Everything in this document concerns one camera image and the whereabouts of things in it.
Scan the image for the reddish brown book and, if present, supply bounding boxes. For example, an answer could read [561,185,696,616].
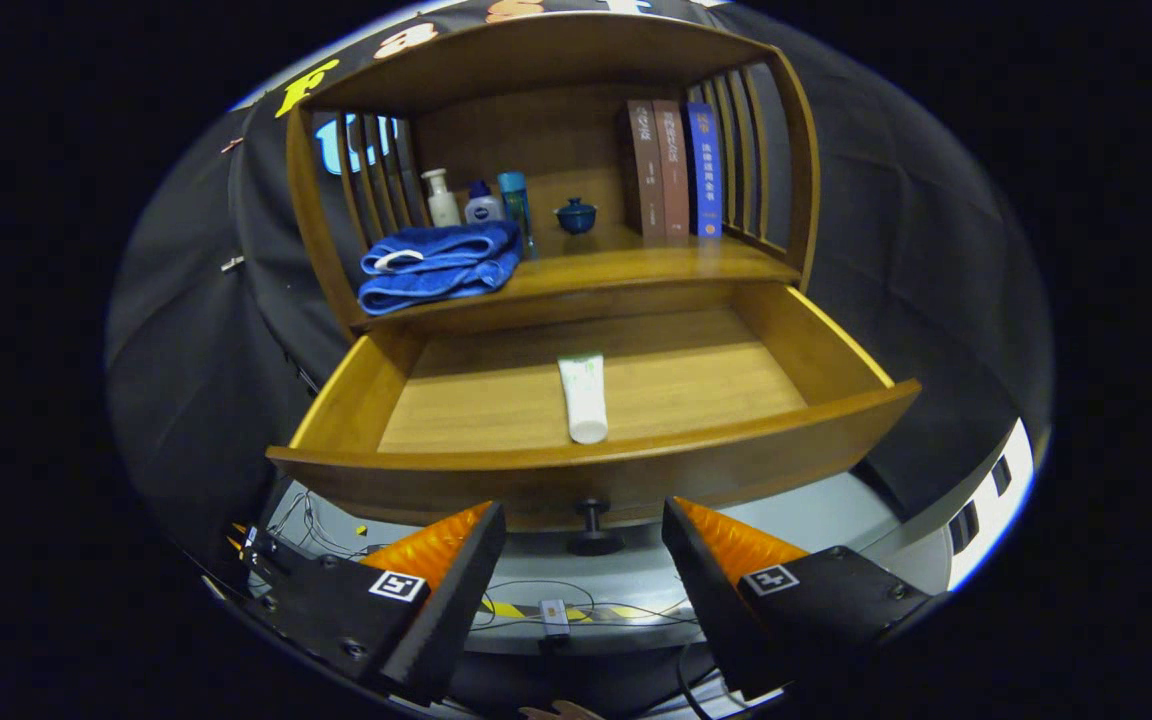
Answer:
[653,99,691,239]

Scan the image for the black backdrop cloth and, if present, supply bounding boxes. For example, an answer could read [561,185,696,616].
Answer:
[104,0,1055,561]

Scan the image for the wooden drawer with black knob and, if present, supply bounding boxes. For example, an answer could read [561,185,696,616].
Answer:
[266,283,922,557]

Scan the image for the white pump bottle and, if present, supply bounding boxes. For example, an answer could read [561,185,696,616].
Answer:
[421,168,461,228]

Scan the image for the dark brown book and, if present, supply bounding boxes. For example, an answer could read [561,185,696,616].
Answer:
[626,100,666,239]

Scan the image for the teal slim bottle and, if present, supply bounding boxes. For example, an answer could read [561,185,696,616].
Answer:
[497,171,537,261]

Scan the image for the white bottle with blue cap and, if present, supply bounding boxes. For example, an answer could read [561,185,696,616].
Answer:
[464,180,504,225]

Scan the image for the folded blue towel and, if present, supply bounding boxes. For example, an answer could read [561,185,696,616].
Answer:
[358,220,524,316]

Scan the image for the white panel with dark slots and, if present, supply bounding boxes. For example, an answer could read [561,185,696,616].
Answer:
[946,418,1037,593]

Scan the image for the blue book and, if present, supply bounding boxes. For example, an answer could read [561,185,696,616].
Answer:
[686,101,724,239]

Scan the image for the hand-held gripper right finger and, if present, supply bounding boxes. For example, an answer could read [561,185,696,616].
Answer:
[662,497,937,701]

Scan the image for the yellow black floor tape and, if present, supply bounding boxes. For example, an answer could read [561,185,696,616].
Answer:
[481,598,677,623]

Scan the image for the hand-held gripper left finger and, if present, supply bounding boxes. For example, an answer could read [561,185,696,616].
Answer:
[241,500,507,706]

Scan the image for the wooden cabinet with shelf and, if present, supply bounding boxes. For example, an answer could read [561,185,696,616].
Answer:
[284,12,822,341]

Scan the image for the white tube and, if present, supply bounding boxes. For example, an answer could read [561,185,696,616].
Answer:
[557,353,609,445]

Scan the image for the wooden countertop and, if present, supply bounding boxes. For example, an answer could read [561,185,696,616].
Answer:
[361,225,802,326]

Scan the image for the thin floor cables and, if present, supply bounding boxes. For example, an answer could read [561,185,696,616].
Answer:
[271,490,702,633]

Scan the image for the blue lidded teacup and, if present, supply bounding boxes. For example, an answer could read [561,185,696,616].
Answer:
[555,197,598,236]

